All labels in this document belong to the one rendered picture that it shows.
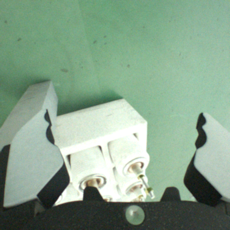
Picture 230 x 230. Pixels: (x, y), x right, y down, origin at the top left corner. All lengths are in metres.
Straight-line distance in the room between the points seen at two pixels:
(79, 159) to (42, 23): 0.38
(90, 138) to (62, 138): 0.08
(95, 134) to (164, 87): 0.38
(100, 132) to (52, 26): 0.32
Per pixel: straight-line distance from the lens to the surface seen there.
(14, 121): 0.26
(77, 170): 0.34
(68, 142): 0.36
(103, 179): 0.35
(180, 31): 0.61
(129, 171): 0.37
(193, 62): 0.69
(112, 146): 0.38
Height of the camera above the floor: 0.44
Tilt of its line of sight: 54 degrees down
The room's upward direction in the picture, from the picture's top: 145 degrees clockwise
